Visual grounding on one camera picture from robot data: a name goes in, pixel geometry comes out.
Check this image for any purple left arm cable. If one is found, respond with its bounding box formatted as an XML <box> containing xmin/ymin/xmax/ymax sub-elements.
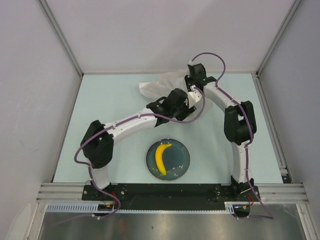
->
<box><xmin>74</xmin><ymin>86</ymin><xmax>208</xmax><ymax>221</ymax></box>

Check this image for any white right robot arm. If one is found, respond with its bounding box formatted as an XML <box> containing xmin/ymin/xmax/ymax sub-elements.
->
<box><xmin>184</xmin><ymin>63</ymin><xmax>257</xmax><ymax>201</ymax></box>

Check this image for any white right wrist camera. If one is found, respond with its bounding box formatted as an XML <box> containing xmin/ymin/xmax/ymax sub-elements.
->
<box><xmin>188</xmin><ymin>60</ymin><xmax>195</xmax><ymax>66</ymax></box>

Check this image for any aluminium frame rail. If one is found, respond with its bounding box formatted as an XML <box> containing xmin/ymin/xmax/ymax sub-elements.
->
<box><xmin>36</xmin><ymin>183</ymin><xmax>309</xmax><ymax>205</ymax></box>

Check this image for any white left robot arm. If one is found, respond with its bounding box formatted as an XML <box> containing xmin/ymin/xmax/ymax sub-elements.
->
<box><xmin>75</xmin><ymin>87</ymin><xmax>203</xmax><ymax>200</ymax></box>

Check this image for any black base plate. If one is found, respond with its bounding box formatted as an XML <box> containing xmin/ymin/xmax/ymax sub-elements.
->
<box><xmin>81</xmin><ymin>183</ymin><xmax>260</xmax><ymax>217</ymax></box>

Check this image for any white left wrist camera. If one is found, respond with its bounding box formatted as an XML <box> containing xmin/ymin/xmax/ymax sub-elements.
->
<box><xmin>187</xmin><ymin>85</ymin><xmax>203</xmax><ymax>108</ymax></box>

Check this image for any white slotted cable duct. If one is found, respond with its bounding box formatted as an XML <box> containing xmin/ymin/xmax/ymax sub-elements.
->
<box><xmin>46</xmin><ymin>202</ymin><xmax>237</xmax><ymax>214</ymax></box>

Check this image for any white plastic bag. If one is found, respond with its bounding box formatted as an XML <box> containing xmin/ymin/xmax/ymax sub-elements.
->
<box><xmin>138</xmin><ymin>68</ymin><xmax>216</xmax><ymax>120</ymax></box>

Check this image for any fake yellow banana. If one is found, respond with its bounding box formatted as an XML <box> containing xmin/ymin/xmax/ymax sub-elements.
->
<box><xmin>154</xmin><ymin>143</ymin><xmax>172</xmax><ymax>176</ymax></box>

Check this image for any blue ceramic plate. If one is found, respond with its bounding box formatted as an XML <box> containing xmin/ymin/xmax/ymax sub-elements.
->
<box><xmin>145</xmin><ymin>138</ymin><xmax>191</xmax><ymax>181</ymax></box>

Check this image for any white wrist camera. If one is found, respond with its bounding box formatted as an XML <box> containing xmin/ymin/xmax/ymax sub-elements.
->
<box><xmin>187</xmin><ymin>85</ymin><xmax>203</xmax><ymax>108</ymax></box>
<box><xmin>188</xmin><ymin>60</ymin><xmax>195</xmax><ymax>66</ymax></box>

